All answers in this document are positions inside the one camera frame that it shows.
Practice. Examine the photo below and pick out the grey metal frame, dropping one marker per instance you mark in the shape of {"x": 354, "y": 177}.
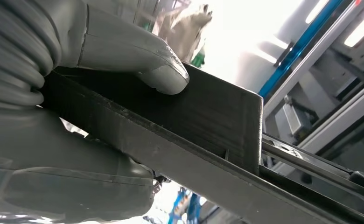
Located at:
{"x": 312, "y": 60}

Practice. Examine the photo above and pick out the ceiling light strip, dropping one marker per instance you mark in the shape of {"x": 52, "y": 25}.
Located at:
{"x": 363, "y": 28}
{"x": 316, "y": 10}

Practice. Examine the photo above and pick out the blue steel beam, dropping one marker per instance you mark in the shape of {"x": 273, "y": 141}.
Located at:
{"x": 293, "y": 52}

